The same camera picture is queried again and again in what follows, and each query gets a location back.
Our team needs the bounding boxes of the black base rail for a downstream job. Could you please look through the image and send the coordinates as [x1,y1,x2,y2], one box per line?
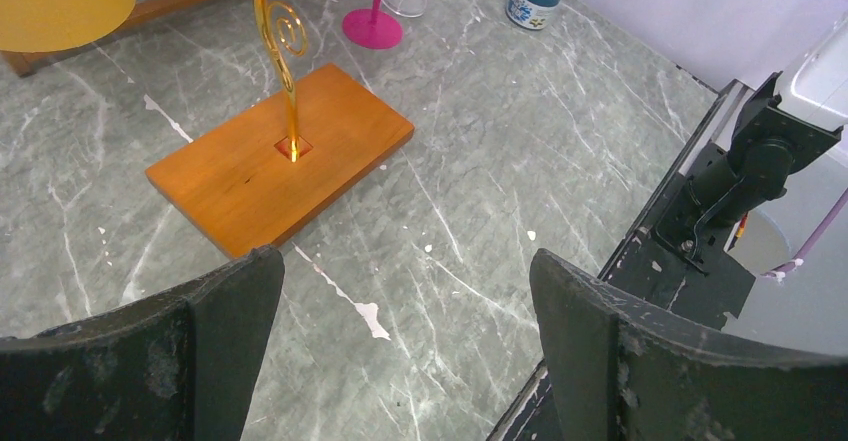
[488,80,754,440]

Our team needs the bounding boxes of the yellow wine glass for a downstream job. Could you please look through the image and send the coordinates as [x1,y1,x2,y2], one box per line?
[1,0,136,52]

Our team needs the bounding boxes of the magenta wine glass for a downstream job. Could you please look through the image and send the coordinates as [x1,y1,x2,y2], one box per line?
[342,0,403,50]

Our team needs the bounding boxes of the gold wire glass rack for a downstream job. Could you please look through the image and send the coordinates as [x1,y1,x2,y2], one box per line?
[146,0,414,258]

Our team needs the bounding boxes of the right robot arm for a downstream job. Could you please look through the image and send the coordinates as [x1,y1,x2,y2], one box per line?
[653,19,847,269]

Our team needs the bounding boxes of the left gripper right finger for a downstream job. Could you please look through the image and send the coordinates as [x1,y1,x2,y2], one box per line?
[529,249,847,440]

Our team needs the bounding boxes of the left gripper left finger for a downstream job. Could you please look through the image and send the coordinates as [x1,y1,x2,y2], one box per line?
[1,246,285,440]

